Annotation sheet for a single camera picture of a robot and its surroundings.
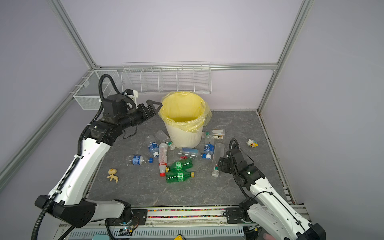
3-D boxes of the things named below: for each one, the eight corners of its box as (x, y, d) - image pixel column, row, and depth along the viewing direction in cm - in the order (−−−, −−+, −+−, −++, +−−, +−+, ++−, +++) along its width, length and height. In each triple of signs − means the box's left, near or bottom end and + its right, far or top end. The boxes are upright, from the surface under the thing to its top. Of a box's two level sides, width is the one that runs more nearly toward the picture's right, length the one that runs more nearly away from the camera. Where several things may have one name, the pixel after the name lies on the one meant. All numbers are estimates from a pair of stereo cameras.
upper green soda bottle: (167, 177, 88) (166, 174, 84) (165, 166, 92) (164, 163, 88) (193, 168, 91) (193, 165, 87) (190, 158, 96) (190, 155, 92)
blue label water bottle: (204, 160, 95) (204, 156, 91) (203, 140, 105) (204, 136, 101) (214, 160, 95) (215, 156, 91) (213, 140, 105) (213, 136, 101)
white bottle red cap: (160, 177, 88) (158, 174, 85) (160, 146, 101) (159, 143, 98) (168, 175, 88) (167, 173, 85) (167, 145, 101) (166, 142, 98)
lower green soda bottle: (166, 183, 87) (165, 179, 82) (168, 174, 90) (166, 170, 86) (194, 183, 87) (194, 179, 82) (194, 174, 90) (194, 170, 86)
